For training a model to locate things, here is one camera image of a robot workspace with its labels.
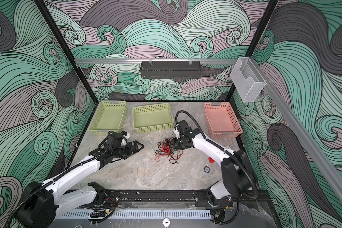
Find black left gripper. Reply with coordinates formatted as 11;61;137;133
111;141;144;160

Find black cables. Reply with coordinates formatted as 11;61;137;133
156;138;183;165

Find pink plastic basket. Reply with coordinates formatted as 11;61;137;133
204;102;243;138

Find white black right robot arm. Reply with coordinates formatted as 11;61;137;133
173;110;258;206

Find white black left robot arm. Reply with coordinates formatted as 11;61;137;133
4;131;144;228

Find middle light green basket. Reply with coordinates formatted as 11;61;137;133
132;103;174;134

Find light green basket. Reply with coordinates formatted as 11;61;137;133
88;101;127;135
132;103;174;134

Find round black blue token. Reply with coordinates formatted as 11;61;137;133
203;166;210;173

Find left light green basket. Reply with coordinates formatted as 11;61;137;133
88;101;127;135

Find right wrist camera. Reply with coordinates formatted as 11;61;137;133
173;125;180;139

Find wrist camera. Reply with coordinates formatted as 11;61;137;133
173;125;180;139
121;131;130;139

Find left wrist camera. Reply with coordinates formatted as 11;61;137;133
121;131;130;139

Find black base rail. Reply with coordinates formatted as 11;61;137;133
73;189;263;209

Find white slotted cable duct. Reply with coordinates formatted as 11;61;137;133
59;209;212;219

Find black wall-mounted tray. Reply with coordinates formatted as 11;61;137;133
140;61;202;79

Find aluminium wall rail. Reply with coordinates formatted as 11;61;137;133
74;58;237;65

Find clear acrylic wall box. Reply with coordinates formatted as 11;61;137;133
230;57;266;103

